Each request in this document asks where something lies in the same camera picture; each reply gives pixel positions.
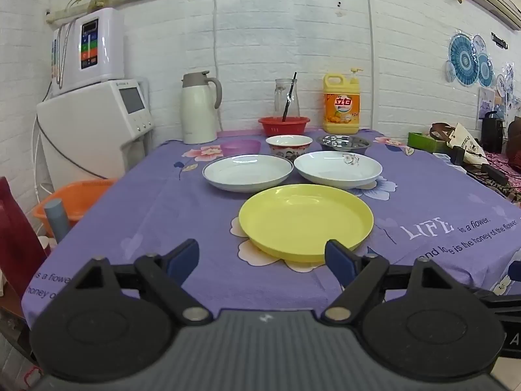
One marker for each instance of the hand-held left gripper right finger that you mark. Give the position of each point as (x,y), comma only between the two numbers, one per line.
(340,258)

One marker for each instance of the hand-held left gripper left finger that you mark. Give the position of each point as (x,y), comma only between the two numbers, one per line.
(183,258)

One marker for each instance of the yellow plastic plate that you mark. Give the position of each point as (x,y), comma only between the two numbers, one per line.
(305,220)

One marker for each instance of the white plate with flower print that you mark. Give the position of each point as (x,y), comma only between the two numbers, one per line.
(333,171)

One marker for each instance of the white plate with blue rim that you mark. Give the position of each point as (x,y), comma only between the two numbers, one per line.
(248,171)

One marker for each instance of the stainless steel bowl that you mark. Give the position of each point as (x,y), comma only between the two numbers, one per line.
(342,143)

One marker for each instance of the red patterned ceramic bowl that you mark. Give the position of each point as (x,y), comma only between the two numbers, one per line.
(285,148)

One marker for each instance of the purple plastic bowl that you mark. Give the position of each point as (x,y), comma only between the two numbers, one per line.
(240,147)

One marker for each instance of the purple floral tablecloth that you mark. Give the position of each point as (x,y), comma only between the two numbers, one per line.
(163,211)

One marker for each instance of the orange plastic basin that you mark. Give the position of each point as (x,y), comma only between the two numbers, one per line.
(73,199)

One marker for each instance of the grey-blue cylindrical bottle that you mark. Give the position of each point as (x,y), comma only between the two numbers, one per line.
(57,220)

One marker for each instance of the small blue white box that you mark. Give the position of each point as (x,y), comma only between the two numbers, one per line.
(441,157)

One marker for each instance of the red plastic basket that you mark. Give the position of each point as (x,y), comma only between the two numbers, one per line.
(281,127)

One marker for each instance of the green box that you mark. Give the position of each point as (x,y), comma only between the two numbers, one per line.
(423,140)

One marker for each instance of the white thermos jug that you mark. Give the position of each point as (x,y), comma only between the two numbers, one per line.
(197,114)

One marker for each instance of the yellow detergent bottle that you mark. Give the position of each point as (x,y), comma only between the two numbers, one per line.
(342,106)

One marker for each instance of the black power adapter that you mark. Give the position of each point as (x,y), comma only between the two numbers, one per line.
(456,155)

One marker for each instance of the brown bag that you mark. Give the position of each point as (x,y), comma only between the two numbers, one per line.
(439,130)

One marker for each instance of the white countertop appliance with screen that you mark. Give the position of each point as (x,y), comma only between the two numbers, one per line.
(81,130)

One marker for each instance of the black stirring stick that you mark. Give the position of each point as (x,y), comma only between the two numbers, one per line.
(290,95)

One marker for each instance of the clear glass jar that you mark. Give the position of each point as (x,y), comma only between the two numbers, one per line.
(280,97)

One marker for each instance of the white printed tote bag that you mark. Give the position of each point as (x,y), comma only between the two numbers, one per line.
(468,142)

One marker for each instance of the black box-shaped device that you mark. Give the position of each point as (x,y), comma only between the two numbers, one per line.
(492,134)

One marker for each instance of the white water purifier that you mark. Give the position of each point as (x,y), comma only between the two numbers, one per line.
(106,49)

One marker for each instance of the large blue round wall decoration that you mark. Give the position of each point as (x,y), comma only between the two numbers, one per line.
(463,59)

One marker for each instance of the small blue round wall decoration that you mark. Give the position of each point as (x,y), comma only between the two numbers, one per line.
(485,69)

